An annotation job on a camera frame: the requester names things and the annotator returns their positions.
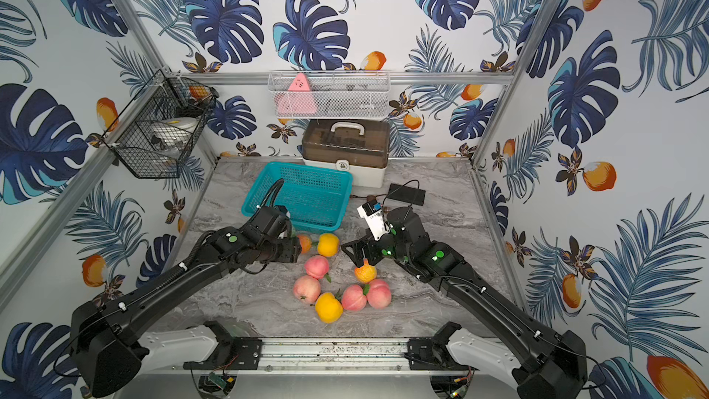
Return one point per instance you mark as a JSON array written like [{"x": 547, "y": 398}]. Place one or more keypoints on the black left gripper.
[{"x": 294, "y": 248}]

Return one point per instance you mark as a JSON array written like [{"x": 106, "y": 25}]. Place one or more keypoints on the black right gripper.
[{"x": 357, "y": 247}]

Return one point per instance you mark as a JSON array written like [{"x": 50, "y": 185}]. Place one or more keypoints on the pink peach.
[
  {"x": 354, "y": 298},
  {"x": 318, "y": 267},
  {"x": 307, "y": 289},
  {"x": 378, "y": 294}
]

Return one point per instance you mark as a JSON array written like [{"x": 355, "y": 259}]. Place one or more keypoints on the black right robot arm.
[{"x": 527, "y": 355}]

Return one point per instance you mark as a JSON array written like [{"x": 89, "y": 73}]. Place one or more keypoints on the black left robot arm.
[{"x": 103, "y": 341}]

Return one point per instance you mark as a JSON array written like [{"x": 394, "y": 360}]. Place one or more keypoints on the teal plastic basket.
[{"x": 316, "y": 198}]

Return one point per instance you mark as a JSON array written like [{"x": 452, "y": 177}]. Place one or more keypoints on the white bowl in basket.
[{"x": 172, "y": 134}]

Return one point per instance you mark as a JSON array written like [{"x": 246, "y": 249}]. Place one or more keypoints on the orange yellow peach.
[{"x": 365, "y": 273}]

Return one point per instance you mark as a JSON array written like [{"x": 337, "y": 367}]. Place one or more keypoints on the small red orange peach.
[{"x": 305, "y": 243}]

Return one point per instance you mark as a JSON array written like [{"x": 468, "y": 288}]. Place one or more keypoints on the yellow peach upper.
[{"x": 328, "y": 245}]

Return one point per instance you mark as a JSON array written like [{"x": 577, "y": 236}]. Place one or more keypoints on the yellow peach front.
[{"x": 328, "y": 308}]

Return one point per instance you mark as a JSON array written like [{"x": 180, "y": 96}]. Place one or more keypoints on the black battery box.
[{"x": 406, "y": 194}]

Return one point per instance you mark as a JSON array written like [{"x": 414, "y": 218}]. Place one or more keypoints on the white brown storage box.
[{"x": 359, "y": 147}]

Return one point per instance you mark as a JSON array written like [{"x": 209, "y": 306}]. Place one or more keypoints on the pink triangle item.
[{"x": 298, "y": 99}]

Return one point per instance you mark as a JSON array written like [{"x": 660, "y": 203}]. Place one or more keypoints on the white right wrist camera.
[{"x": 373, "y": 214}]

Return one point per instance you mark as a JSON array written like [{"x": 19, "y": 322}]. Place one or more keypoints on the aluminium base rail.
[{"x": 198, "y": 351}]

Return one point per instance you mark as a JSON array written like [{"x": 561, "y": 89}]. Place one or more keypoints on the clear wall shelf basket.
[{"x": 340, "y": 94}]

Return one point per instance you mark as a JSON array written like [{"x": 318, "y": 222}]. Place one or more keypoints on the black wire wall basket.
[{"x": 169, "y": 114}]

